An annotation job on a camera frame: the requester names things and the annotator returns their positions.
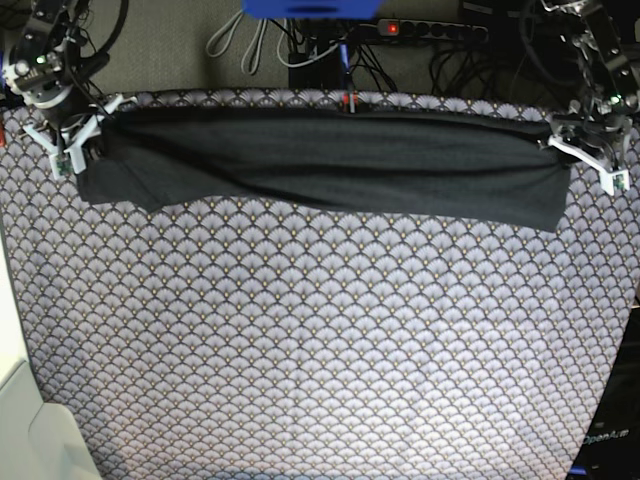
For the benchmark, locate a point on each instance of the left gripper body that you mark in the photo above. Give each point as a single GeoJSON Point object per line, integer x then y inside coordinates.
{"type": "Point", "coordinates": [588, 117]}

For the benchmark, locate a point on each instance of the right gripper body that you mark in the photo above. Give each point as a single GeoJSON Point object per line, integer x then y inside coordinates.
{"type": "Point", "coordinates": [57, 84]}

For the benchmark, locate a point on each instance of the dark grey T-shirt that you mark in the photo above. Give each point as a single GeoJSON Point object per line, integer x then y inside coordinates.
{"type": "Point", "coordinates": [429, 163]}

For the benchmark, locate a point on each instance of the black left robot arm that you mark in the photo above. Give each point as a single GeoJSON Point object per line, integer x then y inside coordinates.
{"type": "Point", "coordinates": [604, 67]}

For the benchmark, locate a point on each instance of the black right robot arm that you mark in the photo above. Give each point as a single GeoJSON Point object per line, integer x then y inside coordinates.
{"type": "Point", "coordinates": [57, 23]}

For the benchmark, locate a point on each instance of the left edge red clamp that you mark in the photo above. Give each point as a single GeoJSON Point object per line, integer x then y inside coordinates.
{"type": "Point", "coordinates": [2, 135]}

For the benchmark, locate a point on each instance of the fan-patterned table cloth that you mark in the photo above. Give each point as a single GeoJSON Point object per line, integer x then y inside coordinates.
{"type": "Point", "coordinates": [249, 338]}

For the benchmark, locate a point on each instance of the red table clamp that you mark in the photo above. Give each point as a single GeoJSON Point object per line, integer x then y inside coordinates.
{"type": "Point", "coordinates": [350, 101]}

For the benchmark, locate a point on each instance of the black power strip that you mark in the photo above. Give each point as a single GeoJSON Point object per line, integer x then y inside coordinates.
{"type": "Point", "coordinates": [428, 30]}

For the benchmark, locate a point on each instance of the black OpenArm box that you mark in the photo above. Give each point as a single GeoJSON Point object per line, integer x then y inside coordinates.
{"type": "Point", "coordinates": [610, 449]}

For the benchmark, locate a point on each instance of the white plastic bin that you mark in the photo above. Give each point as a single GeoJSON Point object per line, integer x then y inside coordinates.
{"type": "Point", "coordinates": [39, 440]}

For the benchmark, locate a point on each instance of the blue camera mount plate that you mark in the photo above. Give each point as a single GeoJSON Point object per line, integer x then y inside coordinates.
{"type": "Point", "coordinates": [312, 9]}

